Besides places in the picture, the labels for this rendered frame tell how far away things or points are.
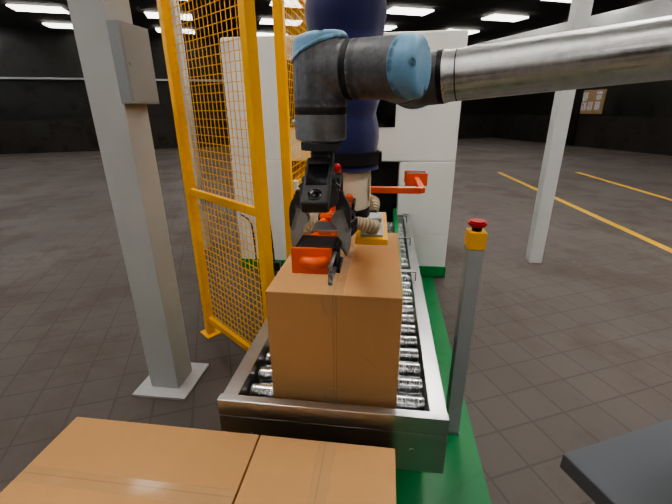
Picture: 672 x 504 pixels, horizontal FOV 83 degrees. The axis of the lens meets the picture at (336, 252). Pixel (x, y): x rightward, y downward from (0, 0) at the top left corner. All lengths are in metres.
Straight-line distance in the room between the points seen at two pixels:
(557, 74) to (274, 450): 1.10
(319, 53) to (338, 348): 0.82
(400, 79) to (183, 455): 1.10
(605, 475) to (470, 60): 0.85
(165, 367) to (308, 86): 1.90
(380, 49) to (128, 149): 1.46
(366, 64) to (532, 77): 0.27
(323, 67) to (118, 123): 1.38
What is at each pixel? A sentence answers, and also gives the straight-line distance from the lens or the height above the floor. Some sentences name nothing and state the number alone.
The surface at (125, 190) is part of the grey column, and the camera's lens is 1.97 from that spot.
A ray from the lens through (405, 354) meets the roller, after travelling 1.57.
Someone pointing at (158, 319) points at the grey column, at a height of 0.45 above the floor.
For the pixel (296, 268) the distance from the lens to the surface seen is 0.70.
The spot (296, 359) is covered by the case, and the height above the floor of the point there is 0.72.
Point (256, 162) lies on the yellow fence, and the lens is 1.75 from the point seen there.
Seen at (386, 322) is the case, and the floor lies 0.87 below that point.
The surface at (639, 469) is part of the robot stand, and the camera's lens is 1.10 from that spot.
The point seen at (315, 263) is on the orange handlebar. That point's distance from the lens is 0.67.
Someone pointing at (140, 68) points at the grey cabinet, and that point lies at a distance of 1.94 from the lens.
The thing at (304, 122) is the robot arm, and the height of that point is 1.43.
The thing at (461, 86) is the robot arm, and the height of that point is 1.48.
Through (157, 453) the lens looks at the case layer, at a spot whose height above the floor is 0.54.
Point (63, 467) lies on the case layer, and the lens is 1.40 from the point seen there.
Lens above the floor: 1.45
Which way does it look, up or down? 21 degrees down
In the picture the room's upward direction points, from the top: straight up
